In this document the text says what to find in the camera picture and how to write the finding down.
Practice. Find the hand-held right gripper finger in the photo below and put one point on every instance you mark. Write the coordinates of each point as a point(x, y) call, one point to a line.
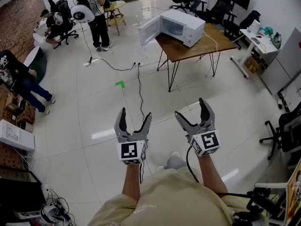
point(188, 127)
point(210, 119)

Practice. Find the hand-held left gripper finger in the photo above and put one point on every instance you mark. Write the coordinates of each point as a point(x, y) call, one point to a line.
point(145, 128)
point(118, 128)

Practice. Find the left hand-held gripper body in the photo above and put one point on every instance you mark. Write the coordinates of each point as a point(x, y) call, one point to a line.
point(128, 149)

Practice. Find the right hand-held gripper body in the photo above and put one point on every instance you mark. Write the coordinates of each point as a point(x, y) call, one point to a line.
point(208, 140)

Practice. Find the white cardboard box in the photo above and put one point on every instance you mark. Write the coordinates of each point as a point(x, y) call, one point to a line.
point(149, 32)

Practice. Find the person's right forearm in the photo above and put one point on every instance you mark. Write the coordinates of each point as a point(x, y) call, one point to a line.
point(211, 173)

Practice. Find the person's left forearm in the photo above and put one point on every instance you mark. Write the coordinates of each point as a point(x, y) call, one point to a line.
point(131, 182)

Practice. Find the white microwave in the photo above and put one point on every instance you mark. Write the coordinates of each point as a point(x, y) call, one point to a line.
point(190, 26)

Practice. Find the person's white shoe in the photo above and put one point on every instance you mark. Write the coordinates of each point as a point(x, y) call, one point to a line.
point(176, 154)
point(160, 168)

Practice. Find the person's grey trousers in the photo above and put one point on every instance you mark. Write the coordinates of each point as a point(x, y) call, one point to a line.
point(175, 162)

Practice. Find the green floor tape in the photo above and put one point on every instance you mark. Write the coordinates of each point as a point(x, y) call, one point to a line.
point(120, 84)

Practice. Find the white power strip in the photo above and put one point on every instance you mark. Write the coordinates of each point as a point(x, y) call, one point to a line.
point(138, 64)

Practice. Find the person's beige shirt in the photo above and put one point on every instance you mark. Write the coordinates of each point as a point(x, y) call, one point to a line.
point(174, 201)

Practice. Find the cardboard boxes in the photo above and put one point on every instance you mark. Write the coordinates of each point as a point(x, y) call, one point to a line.
point(254, 63)

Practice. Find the white desk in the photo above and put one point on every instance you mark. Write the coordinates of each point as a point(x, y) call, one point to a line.
point(258, 45)

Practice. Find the grey fridge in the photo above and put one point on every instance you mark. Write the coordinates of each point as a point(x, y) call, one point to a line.
point(282, 62)

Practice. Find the white headset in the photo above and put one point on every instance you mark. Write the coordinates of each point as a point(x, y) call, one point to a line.
point(50, 212)

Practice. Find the white kettle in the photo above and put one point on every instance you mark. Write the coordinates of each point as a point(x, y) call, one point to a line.
point(254, 26)

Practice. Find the green bag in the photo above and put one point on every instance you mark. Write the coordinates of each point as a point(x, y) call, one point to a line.
point(277, 41)

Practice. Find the white flat appliance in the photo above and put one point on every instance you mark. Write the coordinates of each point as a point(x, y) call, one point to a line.
point(14, 134)

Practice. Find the white round table dark base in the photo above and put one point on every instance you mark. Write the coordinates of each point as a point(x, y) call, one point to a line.
point(35, 60)

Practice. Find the black box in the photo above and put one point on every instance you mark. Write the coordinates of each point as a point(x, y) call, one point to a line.
point(18, 194)

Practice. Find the white round backpack device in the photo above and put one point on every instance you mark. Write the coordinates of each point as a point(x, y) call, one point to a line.
point(82, 14)

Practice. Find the round wooden table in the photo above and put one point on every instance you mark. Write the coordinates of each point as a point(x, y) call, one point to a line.
point(116, 6)

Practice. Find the black camera rig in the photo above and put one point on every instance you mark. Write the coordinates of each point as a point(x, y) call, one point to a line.
point(265, 201)

